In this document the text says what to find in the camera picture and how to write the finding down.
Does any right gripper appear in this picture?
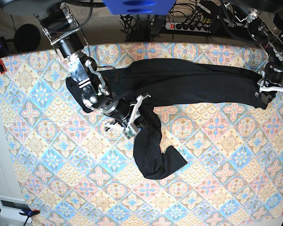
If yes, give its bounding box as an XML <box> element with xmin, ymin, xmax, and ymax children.
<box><xmin>103</xmin><ymin>94</ymin><xmax>151</xmax><ymax>138</ymax></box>

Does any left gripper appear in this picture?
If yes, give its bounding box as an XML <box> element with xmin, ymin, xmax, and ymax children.
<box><xmin>255</xmin><ymin>62</ymin><xmax>283</xmax><ymax>104</ymax></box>

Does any black t-shirt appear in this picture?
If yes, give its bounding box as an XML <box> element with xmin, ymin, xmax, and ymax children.
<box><xmin>66</xmin><ymin>58</ymin><xmax>268</xmax><ymax>180</ymax></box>

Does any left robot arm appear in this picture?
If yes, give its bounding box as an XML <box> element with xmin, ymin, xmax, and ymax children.
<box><xmin>218</xmin><ymin>0</ymin><xmax>283</xmax><ymax>101</ymax></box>

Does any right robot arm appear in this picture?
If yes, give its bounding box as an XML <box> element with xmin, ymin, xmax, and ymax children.
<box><xmin>0</xmin><ymin>0</ymin><xmax>149</xmax><ymax>138</ymax></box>

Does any patterned tablecloth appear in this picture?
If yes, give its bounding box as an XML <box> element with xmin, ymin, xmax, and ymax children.
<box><xmin>0</xmin><ymin>50</ymin><xmax>283</xmax><ymax>226</ymax></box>

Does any white power strip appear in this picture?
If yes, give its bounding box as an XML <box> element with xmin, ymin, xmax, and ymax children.
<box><xmin>165</xmin><ymin>22</ymin><xmax>209</xmax><ymax>32</ymax></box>

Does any black round stool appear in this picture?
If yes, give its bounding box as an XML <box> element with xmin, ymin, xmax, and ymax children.
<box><xmin>14</xmin><ymin>24</ymin><xmax>41</xmax><ymax>52</ymax></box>

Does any orange black clamp lower left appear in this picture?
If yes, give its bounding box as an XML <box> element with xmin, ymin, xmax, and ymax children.
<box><xmin>0</xmin><ymin>208</ymin><xmax>40</xmax><ymax>218</ymax></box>

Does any white floor box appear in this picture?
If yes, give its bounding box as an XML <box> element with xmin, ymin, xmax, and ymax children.
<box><xmin>0</xmin><ymin>195</ymin><xmax>30</xmax><ymax>223</ymax></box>

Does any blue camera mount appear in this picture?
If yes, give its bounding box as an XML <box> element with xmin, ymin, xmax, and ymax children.
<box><xmin>103</xmin><ymin>0</ymin><xmax>176</xmax><ymax>15</ymax></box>

